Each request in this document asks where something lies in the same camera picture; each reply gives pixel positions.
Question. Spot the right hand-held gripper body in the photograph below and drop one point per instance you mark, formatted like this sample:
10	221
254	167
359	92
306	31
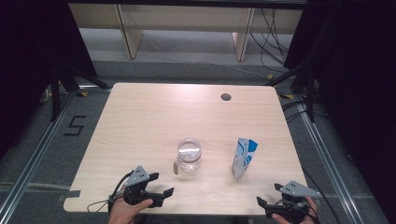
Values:
297	189

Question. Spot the clear glass jar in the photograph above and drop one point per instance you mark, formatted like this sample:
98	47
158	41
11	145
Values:
190	163

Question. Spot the person's left hand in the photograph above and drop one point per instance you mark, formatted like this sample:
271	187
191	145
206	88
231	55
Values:
124	213

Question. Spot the grey tape strip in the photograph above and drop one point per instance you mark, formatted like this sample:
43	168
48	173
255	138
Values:
73	194

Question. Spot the person's right hand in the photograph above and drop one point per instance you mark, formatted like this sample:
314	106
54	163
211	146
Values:
312	207

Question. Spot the aluminium floor rail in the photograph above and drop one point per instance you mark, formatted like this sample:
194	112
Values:
34	161
330	161

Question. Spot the grey floor strip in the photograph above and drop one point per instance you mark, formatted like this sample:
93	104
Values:
31	186

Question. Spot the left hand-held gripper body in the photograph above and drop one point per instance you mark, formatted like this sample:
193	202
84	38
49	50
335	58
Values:
137	177

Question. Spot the light wooden desk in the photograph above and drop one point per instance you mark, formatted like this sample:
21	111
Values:
130	40

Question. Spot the black curtain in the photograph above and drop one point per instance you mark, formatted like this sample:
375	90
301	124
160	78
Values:
28	62
358	77

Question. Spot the yellow and black tape piece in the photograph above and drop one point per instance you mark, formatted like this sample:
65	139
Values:
82	94
270	76
288	96

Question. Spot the clear glass jar lid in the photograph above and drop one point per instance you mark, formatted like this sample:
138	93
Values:
189	147

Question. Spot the black metal stand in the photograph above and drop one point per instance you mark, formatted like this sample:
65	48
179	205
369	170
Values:
55	93
310	96

